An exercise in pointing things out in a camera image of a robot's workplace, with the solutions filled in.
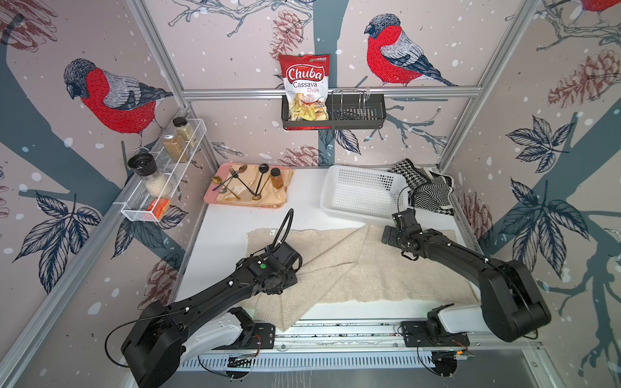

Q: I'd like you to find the red cassava chips bag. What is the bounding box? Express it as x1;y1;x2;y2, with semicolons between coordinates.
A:
278;54;330;121

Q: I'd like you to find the black ladle spoon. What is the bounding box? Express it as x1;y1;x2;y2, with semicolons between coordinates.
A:
252;163;270;201

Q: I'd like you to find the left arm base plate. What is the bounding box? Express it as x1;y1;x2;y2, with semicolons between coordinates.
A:
226;323;276;350

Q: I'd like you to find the small amber spice bottle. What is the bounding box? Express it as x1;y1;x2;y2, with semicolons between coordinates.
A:
270;167;284;190

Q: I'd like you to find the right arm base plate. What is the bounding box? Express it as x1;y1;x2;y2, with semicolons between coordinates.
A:
397;320;470;348

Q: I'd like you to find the white wire wall shelf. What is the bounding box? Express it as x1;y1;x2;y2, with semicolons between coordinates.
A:
121;118;206;226

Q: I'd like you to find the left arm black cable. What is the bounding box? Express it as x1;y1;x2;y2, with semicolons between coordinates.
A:
269;208;295;251

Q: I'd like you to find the spice jar black lid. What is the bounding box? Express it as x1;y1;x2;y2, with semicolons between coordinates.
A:
172;116;197;147

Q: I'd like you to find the black gold fork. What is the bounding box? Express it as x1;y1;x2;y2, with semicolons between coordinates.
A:
229;168;256;196

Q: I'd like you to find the black white patterned scarf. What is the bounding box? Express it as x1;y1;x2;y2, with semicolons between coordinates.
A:
388;158;454;216

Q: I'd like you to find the beige cloth on tray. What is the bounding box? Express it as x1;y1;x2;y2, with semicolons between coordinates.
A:
217;164;295;208

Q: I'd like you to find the beige knitted scarf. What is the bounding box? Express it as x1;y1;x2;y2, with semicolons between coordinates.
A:
239;225;479;331

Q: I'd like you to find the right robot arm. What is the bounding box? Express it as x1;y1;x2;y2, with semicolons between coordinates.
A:
382;209;551;342

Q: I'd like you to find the gold spoon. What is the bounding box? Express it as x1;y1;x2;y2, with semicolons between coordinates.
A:
212;176;241;200

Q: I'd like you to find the pink tray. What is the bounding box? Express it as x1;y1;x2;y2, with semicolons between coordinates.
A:
203;162;295;210

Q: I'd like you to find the spice jar silver lid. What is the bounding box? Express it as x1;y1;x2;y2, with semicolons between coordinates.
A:
163;134;190;163

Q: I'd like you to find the white plastic basket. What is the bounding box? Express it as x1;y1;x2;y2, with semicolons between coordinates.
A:
320;165;410;225

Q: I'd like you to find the small orange box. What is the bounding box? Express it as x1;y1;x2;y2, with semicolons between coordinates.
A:
147;198;171;221

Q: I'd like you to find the aluminium front rail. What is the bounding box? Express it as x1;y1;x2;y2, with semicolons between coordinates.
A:
137;317;539;352

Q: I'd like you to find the large jar black lid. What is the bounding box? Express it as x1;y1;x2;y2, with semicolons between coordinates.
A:
128;153;173;198

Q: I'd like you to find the black wire wall basket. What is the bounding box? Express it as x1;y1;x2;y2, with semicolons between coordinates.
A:
281;91;387;131

